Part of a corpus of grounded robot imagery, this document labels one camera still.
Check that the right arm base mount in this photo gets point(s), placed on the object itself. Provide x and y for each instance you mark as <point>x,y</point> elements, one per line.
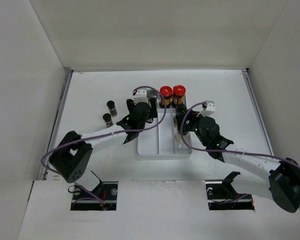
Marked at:
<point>221,196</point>

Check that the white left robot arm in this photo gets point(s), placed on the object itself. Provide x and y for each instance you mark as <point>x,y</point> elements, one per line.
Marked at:
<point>72,155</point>

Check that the clear grinder with grey cap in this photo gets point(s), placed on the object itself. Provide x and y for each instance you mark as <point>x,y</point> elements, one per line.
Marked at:
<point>152,95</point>

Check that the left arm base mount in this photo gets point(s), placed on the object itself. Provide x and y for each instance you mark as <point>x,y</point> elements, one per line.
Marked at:
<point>102,198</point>

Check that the small black-capped spice bottle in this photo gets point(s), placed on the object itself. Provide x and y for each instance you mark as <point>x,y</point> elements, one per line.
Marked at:
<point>112,108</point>

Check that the small spice bottle black lid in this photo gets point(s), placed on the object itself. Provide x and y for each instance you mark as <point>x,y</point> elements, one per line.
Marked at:
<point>108,120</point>

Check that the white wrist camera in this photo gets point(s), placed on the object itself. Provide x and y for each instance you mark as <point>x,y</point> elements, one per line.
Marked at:
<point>208,108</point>
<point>140,96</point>

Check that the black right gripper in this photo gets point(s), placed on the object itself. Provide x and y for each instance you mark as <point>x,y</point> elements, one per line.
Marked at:
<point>191,116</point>

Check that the black-capped seasoning shaker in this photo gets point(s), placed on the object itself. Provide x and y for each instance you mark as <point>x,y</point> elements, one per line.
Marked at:
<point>180,111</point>
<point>178,137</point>

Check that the red-lidded yellow-label sauce jar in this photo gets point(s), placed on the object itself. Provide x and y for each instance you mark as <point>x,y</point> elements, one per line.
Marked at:
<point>178,95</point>

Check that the red-lidded dark sauce jar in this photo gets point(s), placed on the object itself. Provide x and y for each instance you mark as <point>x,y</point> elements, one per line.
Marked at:
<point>166,93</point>

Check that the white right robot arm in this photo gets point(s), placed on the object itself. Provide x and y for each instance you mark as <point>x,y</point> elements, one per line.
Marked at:
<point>279,178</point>

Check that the white divided organizer tray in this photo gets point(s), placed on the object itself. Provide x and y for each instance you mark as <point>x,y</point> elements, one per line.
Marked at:
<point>160,142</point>

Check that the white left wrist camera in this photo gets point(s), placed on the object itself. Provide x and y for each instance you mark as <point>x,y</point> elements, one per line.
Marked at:
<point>140,96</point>

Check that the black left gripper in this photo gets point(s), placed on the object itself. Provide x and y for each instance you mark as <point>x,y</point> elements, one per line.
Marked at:
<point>152,112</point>

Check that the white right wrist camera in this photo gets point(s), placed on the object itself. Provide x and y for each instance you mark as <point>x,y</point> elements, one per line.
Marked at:
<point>208,108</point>

